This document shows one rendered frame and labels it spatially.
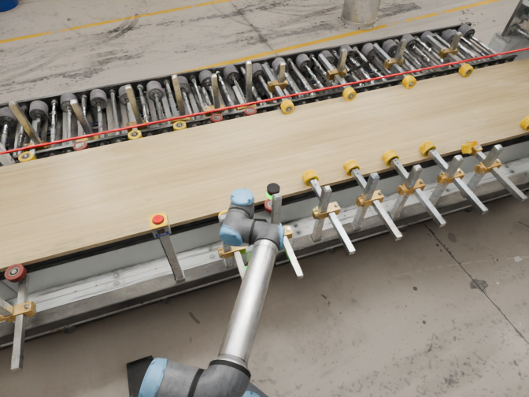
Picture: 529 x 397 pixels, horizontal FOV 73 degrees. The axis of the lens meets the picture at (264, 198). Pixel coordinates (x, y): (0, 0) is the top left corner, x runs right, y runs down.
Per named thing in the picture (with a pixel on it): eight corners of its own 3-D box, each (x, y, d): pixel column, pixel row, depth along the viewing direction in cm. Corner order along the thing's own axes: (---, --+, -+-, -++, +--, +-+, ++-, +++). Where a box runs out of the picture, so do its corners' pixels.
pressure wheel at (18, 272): (12, 284, 172) (-1, 273, 163) (27, 271, 176) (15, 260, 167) (24, 292, 169) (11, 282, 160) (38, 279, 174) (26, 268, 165)
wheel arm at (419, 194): (444, 225, 179) (447, 221, 177) (438, 228, 179) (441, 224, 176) (392, 157, 209) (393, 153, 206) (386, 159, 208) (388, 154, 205)
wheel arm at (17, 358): (24, 369, 149) (18, 366, 146) (15, 372, 149) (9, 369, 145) (30, 277, 175) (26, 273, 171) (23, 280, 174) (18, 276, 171)
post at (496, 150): (464, 202, 226) (504, 147, 188) (459, 204, 226) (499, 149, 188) (460, 198, 228) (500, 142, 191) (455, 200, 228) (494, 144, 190)
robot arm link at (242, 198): (226, 202, 134) (233, 183, 140) (228, 221, 144) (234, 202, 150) (250, 207, 132) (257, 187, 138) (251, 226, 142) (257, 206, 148)
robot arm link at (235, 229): (247, 238, 125) (256, 209, 133) (216, 231, 127) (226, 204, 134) (248, 251, 133) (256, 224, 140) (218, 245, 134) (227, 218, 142)
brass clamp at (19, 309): (35, 316, 163) (30, 311, 159) (3, 325, 161) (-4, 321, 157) (36, 303, 167) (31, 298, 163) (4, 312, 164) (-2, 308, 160)
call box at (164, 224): (172, 235, 149) (168, 224, 143) (154, 239, 148) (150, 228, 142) (168, 221, 153) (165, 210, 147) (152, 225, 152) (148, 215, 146)
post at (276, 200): (277, 252, 195) (282, 197, 158) (271, 254, 195) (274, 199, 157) (275, 246, 197) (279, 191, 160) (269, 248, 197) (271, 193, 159)
